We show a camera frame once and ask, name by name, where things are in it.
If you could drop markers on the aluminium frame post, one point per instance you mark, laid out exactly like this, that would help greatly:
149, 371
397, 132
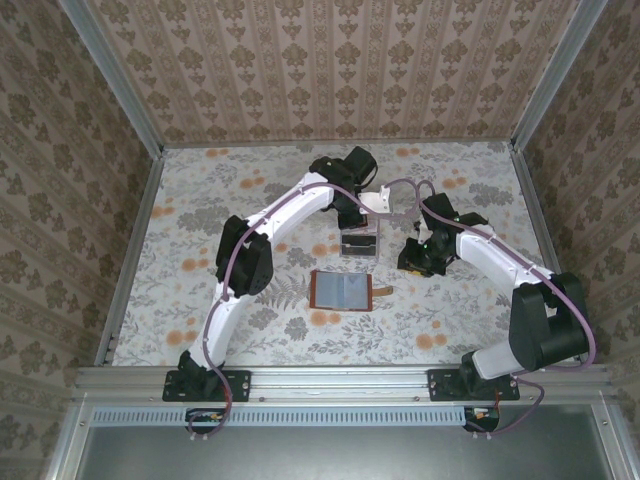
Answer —
114, 75
557, 75

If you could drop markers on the wide aluminium frame rail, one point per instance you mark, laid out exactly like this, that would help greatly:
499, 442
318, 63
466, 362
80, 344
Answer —
340, 382

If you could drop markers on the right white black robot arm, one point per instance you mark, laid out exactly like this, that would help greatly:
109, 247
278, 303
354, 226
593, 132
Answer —
495, 257

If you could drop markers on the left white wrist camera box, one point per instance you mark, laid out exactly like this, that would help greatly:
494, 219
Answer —
377, 200

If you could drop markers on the brown leather card holder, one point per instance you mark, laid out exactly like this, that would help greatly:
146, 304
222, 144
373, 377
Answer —
340, 292

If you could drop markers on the small black connector board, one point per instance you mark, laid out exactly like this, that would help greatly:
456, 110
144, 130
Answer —
205, 417
482, 417

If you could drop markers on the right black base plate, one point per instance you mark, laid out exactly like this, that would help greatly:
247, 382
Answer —
440, 385

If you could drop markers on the black glossy card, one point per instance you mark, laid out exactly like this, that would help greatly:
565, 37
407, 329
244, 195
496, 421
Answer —
357, 250

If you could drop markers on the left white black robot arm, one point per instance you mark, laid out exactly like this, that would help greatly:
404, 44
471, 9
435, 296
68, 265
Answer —
295, 205

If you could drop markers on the grey metal panel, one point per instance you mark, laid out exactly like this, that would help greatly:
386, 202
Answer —
325, 455

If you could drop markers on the aluminium side rail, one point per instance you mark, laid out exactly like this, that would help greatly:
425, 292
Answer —
144, 200
532, 200

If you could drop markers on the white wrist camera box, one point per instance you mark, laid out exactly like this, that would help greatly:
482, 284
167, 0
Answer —
377, 200
422, 233

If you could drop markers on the floral printed table cover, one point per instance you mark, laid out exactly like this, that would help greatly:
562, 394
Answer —
300, 345

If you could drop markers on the clear acrylic card box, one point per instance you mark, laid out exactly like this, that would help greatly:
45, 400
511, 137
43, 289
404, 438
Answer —
359, 231

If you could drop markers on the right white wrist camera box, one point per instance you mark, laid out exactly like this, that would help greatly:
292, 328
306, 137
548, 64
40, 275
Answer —
422, 233

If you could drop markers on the thin aluminium rail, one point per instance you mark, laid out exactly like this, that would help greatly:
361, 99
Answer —
250, 144

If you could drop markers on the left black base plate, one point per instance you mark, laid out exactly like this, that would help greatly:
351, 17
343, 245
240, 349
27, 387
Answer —
240, 385

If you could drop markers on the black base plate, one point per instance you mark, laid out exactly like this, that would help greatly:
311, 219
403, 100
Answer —
440, 385
240, 385

